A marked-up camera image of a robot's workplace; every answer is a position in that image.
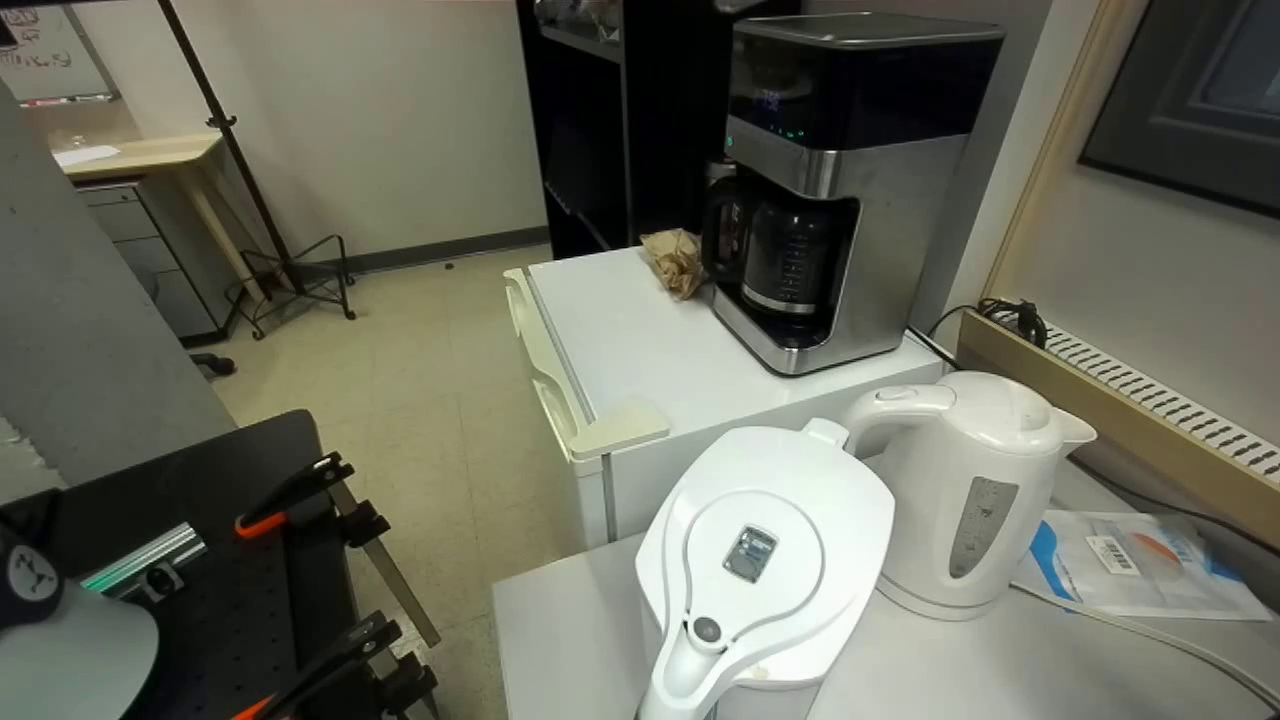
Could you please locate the black steel coffee machine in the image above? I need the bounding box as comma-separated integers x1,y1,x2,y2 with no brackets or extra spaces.
700,12,1008,380

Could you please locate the white mini fridge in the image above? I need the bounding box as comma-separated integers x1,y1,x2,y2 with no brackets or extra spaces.
499,244,955,552

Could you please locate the crumpled brown paper bag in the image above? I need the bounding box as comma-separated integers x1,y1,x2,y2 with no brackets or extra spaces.
637,226,710,303

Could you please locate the white water filter pitcher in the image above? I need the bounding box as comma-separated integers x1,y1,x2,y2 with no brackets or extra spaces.
632,417,899,720

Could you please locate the black shelf unit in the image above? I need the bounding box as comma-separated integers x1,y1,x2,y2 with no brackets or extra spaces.
511,0,805,263

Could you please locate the white electric kettle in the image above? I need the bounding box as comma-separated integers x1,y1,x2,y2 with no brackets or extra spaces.
839,370,1098,620

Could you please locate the black tripod stand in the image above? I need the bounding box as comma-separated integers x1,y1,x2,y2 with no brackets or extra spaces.
157,0,363,339

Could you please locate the dark object on floor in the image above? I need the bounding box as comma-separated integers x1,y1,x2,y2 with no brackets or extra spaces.
187,343,238,385

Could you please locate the wooden radiator cover with grille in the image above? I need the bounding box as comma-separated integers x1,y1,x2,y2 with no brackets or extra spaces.
955,297,1280,552

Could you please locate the grey filing cabinet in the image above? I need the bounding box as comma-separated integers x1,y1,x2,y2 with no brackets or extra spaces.
73,178,244,350

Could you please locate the light wooden desk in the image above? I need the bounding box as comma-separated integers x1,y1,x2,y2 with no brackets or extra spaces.
50,129,279,321

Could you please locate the green white label strip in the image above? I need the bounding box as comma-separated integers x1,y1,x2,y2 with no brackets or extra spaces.
74,520,215,607

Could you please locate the plastic bag with blue papers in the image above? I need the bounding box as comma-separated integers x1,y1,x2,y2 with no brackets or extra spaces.
1014,504,1280,628

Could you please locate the grey partition panel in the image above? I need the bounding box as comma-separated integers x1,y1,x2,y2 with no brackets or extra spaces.
0,77,238,493

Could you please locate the dark framed window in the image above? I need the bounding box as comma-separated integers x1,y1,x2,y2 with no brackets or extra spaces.
1075,0,1280,220

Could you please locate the grey rounded housing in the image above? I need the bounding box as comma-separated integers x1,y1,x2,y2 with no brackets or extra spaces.
0,575,163,720

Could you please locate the black round cap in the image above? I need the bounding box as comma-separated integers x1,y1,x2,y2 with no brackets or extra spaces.
0,517,67,635

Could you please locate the whiteboard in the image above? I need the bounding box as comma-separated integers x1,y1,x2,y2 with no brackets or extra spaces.
0,0,122,113

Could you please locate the glass coffee carafe black handle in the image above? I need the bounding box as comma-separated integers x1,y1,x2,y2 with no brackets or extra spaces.
703,174,839,323

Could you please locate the black clamp orange handle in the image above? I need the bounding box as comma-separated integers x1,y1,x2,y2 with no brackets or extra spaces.
230,450,397,552
230,607,445,720

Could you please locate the black power cable bundle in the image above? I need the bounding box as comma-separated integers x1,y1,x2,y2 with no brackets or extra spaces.
902,291,1053,372

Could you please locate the thin grey cable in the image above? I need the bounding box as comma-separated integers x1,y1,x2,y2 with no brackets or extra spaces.
1003,575,1280,714

